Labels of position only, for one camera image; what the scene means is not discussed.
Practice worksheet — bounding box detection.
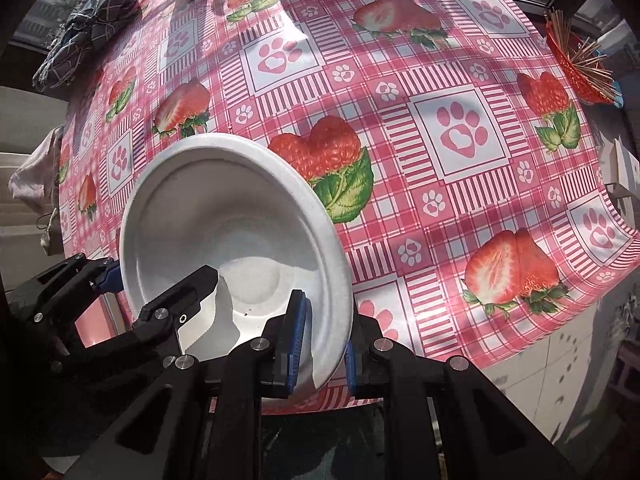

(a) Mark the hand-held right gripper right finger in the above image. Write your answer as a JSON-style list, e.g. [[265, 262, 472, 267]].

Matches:
[[342, 310, 581, 480]]

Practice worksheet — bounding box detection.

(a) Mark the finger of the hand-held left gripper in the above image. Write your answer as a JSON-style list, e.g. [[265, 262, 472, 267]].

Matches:
[[132, 264, 221, 356], [14, 254, 123, 332]]

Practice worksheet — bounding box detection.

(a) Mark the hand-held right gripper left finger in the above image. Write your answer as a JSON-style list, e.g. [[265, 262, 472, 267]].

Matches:
[[65, 289, 313, 480]]

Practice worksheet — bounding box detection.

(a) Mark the white bowl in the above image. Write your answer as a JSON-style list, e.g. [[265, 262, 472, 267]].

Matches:
[[119, 132, 353, 395]]

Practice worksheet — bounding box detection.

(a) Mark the pale crumpled cloth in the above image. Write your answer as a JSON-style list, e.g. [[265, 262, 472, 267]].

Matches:
[[10, 125, 66, 256]]

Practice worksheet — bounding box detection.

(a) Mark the strawberry print pink tablecloth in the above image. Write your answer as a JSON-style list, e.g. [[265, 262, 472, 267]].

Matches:
[[55, 0, 640, 416]]

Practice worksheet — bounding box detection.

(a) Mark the dark checked cloth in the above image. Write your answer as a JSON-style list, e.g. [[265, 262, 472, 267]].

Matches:
[[32, 0, 143, 92]]

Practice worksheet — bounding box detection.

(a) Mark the small white box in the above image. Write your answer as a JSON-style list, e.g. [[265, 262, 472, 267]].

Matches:
[[597, 137, 640, 216]]

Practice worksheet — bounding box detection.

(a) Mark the red toothpick holder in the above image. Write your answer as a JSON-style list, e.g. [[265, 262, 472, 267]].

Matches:
[[542, 7, 626, 108]]

